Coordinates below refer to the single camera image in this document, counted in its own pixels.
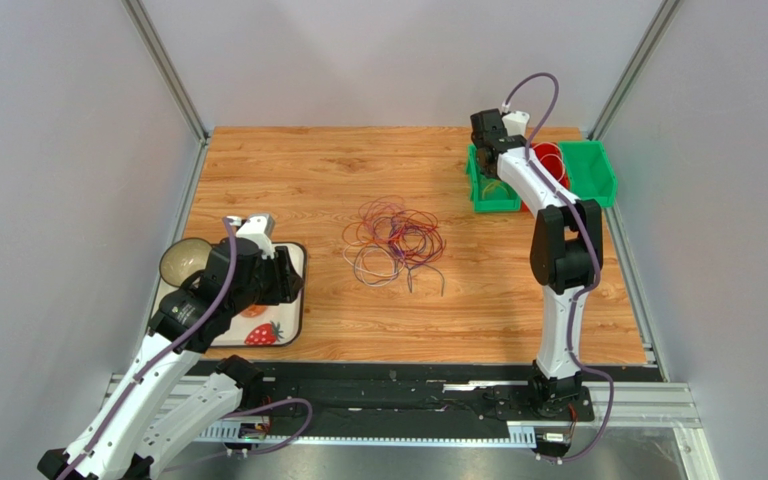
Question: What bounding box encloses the yellow cable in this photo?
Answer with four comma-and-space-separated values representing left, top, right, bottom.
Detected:
480, 179, 515, 202

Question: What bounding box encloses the white cable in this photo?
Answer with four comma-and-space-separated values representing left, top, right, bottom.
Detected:
533, 140, 568, 191

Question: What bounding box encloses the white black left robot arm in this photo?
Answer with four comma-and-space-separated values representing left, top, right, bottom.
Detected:
37, 233, 305, 479

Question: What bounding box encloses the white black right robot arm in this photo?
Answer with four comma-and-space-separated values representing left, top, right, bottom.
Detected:
470, 109, 602, 418

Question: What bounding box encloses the orange transparent cup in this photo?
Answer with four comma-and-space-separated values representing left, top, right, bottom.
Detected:
239, 304, 269, 318

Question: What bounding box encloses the white strawberry print tray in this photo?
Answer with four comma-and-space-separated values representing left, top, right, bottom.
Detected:
152, 242, 308, 348

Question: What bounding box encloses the green storage bin left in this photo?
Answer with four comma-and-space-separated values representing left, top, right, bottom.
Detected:
465, 144, 522, 214

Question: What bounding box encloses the green storage bin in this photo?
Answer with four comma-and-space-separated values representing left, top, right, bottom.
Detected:
558, 140, 618, 209
465, 144, 522, 214

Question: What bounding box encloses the red storage bin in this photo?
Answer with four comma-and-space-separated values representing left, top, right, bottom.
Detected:
513, 142, 571, 213

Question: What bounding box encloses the clear glass bowl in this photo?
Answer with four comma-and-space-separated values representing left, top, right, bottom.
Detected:
159, 238, 212, 287

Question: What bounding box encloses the green storage bin right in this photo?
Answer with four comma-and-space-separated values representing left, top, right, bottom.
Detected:
558, 140, 618, 209

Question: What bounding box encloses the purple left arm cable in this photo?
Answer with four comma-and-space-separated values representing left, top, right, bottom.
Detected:
54, 216, 315, 480

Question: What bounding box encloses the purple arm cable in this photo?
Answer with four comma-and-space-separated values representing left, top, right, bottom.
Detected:
54, 216, 315, 480
503, 71, 617, 464

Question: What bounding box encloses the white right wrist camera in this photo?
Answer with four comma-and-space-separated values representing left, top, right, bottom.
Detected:
501, 110, 531, 138

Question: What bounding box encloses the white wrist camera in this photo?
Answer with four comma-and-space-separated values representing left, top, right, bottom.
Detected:
225, 213, 276, 259
501, 110, 531, 138

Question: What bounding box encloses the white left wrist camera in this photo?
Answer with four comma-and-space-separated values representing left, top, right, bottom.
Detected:
225, 213, 276, 259

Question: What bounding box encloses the pink cable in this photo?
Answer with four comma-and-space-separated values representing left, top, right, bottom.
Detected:
342, 194, 412, 288

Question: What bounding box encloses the aluminium frame post right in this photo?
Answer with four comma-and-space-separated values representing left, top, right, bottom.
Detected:
587, 0, 684, 140

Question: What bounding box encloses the aluminium frame post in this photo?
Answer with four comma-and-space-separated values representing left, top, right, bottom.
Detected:
587, 0, 684, 140
121, 0, 211, 142

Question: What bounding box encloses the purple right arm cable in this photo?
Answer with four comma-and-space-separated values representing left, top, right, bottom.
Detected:
503, 71, 617, 464

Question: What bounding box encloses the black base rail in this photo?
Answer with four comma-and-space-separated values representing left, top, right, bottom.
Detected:
184, 359, 665, 441

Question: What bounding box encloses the dark blue cable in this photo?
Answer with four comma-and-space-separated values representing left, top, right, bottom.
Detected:
383, 226, 447, 296

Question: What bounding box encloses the aluminium frame post left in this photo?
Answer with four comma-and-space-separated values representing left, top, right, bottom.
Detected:
121, 0, 211, 142

